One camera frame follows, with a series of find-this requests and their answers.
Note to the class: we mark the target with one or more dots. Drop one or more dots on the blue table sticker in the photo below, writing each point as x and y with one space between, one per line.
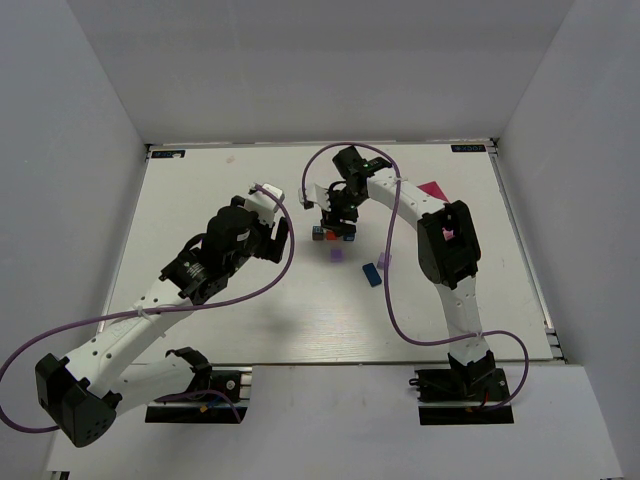
168 154
468 148

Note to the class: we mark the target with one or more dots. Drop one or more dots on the purple wood cube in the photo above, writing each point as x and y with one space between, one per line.
336 255
384 260

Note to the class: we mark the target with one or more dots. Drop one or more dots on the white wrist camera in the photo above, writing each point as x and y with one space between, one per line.
314 195
262 204

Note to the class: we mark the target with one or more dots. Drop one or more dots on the right blue table sticker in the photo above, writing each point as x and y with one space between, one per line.
468 148

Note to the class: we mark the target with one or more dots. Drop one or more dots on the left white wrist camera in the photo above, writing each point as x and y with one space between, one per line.
262 204

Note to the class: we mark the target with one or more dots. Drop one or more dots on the dark blue letter cube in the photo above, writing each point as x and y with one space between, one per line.
318 233

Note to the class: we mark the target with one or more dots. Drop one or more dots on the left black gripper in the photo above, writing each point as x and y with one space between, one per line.
276 240

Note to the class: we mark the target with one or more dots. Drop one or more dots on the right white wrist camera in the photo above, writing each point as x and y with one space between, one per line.
314 195

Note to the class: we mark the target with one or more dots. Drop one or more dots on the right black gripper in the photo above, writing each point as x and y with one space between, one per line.
338 226

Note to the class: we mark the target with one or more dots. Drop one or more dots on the right purple wood cube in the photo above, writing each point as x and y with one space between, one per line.
384 260

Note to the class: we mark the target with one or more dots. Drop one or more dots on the blue rectangular wood block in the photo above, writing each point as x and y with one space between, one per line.
372 275

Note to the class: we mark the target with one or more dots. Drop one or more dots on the left purple wood cube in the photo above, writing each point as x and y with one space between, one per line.
336 255

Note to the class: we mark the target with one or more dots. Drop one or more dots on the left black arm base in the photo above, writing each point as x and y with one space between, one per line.
222 398

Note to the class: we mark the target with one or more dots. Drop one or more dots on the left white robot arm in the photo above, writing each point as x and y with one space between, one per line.
88 388

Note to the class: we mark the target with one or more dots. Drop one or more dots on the pink plastic box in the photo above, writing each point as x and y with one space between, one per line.
433 189

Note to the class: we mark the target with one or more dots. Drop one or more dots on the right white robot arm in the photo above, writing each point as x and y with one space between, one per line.
447 247

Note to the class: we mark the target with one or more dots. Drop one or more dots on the left blue table sticker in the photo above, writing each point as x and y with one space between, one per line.
168 154

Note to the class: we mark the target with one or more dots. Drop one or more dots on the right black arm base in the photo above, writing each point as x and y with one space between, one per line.
444 400

